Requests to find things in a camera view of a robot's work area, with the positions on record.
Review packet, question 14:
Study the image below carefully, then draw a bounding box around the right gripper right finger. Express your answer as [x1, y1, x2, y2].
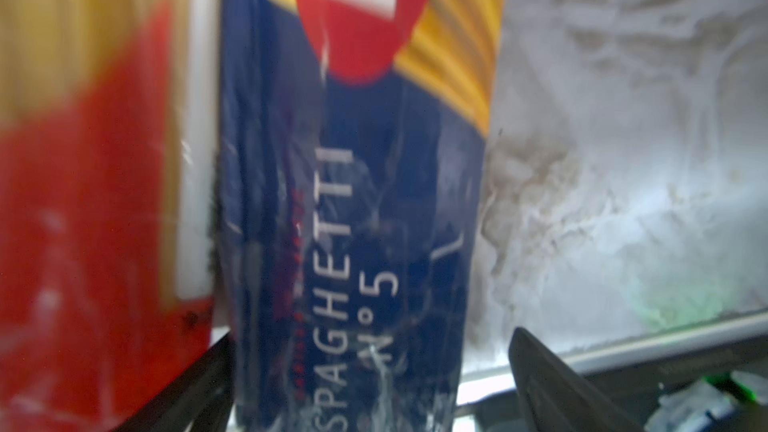
[509, 327, 642, 432]

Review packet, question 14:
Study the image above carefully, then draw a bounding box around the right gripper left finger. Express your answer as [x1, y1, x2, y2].
[114, 335, 234, 432]

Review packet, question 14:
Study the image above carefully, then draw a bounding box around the blue Barilla spaghetti bag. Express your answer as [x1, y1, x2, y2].
[218, 0, 504, 431]

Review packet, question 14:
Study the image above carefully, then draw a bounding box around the red spaghetti bag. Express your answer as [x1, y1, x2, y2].
[1, 0, 220, 431]

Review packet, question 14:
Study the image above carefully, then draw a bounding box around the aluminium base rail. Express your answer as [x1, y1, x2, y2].
[453, 312, 767, 431]

